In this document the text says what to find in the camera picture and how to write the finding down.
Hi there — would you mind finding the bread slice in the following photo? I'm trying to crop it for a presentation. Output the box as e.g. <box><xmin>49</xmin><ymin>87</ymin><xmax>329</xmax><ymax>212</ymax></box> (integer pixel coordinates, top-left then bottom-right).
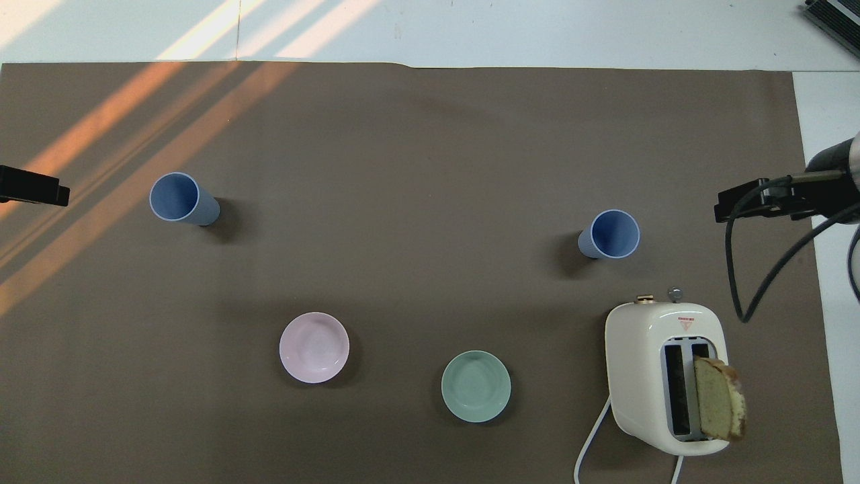
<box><xmin>693</xmin><ymin>356</ymin><xmax>748</xmax><ymax>443</ymax></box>

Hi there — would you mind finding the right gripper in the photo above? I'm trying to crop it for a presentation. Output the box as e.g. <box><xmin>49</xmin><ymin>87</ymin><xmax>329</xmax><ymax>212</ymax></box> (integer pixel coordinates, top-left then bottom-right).
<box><xmin>791</xmin><ymin>137</ymin><xmax>856</xmax><ymax>220</ymax></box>

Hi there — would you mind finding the blue plastic cup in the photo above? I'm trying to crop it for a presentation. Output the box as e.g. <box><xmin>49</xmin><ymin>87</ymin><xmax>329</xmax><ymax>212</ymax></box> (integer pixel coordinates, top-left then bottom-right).
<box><xmin>148</xmin><ymin>172</ymin><xmax>221</xmax><ymax>227</ymax></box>
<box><xmin>578</xmin><ymin>209</ymin><xmax>641</xmax><ymax>261</ymax></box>

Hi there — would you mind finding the white toaster cord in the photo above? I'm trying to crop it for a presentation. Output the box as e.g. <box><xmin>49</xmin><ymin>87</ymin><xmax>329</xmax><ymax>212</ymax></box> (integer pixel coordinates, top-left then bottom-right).
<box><xmin>573</xmin><ymin>395</ymin><xmax>686</xmax><ymax>484</ymax></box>

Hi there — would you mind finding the black cable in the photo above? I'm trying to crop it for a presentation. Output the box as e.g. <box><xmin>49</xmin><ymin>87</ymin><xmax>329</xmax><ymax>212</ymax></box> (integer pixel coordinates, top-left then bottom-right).
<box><xmin>847</xmin><ymin>225</ymin><xmax>860</xmax><ymax>305</ymax></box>
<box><xmin>724</xmin><ymin>171</ymin><xmax>860</xmax><ymax>324</ymax></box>

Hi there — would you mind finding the cream white toaster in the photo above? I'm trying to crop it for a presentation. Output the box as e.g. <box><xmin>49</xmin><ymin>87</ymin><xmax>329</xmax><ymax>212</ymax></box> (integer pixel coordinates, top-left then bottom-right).
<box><xmin>604</xmin><ymin>288</ymin><xmax>730</xmax><ymax>457</ymax></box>

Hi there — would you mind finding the green plate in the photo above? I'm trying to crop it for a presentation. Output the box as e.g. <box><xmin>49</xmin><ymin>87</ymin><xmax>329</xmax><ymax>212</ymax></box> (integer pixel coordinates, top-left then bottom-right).
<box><xmin>441</xmin><ymin>350</ymin><xmax>512</xmax><ymax>424</ymax></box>

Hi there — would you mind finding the black stand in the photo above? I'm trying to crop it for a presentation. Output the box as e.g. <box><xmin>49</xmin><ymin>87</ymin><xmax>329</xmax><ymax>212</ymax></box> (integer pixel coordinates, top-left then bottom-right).
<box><xmin>803</xmin><ymin>0</ymin><xmax>860</xmax><ymax>41</ymax></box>

